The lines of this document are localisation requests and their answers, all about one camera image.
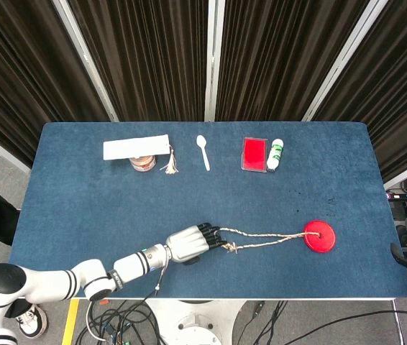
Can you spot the white partition post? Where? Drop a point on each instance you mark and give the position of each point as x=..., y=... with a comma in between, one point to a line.
x=85, y=57
x=343, y=61
x=213, y=57

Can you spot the white plastic spoon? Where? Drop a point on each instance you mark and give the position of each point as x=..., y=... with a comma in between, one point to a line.
x=201, y=142

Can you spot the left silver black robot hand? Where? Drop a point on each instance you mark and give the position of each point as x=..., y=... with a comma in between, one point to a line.
x=185, y=244

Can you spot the dark brown curtain panel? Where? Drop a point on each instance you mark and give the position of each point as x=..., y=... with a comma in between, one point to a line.
x=397, y=93
x=16, y=72
x=282, y=57
x=146, y=57

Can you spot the small round tin can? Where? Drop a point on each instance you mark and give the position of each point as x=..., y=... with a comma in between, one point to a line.
x=142, y=164

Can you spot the white table base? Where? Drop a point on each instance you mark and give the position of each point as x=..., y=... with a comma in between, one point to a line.
x=192, y=320

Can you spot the black and white sneaker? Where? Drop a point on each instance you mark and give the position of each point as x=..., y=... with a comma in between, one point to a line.
x=31, y=321

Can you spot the white bottle green label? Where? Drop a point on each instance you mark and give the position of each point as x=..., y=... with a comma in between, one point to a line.
x=274, y=154

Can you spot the yellow floor tape strip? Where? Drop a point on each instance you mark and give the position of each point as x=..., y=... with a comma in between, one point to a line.
x=70, y=323

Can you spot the black power strip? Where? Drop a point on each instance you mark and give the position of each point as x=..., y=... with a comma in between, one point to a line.
x=401, y=196

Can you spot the red disc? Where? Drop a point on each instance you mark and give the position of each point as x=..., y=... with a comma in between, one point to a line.
x=320, y=241

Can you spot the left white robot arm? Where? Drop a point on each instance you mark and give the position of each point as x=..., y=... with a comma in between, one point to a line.
x=52, y=280

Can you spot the red ink pad box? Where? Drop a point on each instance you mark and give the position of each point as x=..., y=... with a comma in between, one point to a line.
x=254, y=154

